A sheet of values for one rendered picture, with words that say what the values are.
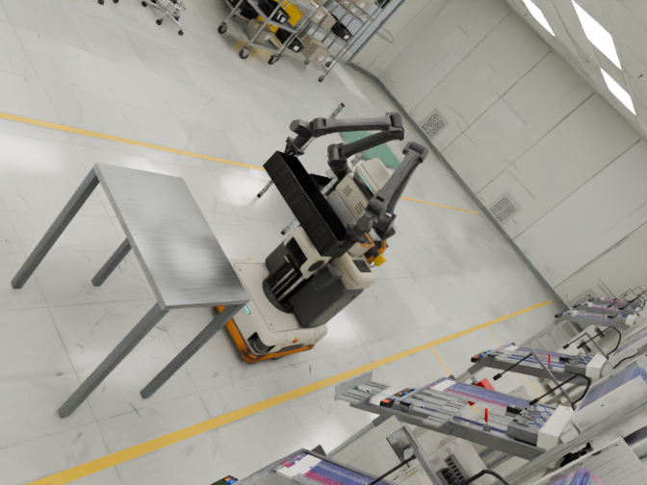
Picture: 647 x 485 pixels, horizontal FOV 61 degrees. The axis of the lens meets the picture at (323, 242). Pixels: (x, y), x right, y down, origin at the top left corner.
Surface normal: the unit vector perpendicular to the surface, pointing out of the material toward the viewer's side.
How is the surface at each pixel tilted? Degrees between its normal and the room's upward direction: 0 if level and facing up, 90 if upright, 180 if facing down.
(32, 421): 0
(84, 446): 0
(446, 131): 90
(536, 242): 90
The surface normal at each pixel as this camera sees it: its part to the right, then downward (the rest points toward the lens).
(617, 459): -0.54, -0.02
